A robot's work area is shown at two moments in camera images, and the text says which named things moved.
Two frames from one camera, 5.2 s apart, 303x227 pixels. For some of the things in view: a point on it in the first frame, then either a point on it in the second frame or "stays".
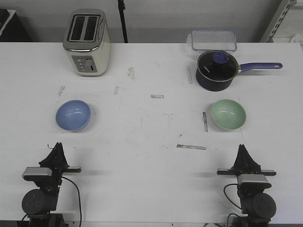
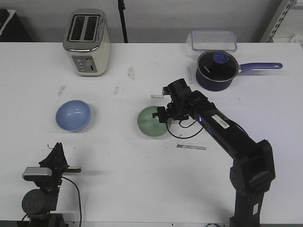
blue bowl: x=73 y=116 stays
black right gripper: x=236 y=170 → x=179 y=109
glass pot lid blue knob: x=218 y=65 stays
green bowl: x=227 y=115 → x=149 y=126
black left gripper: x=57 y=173 stays
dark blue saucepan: x=217 y=69 stays
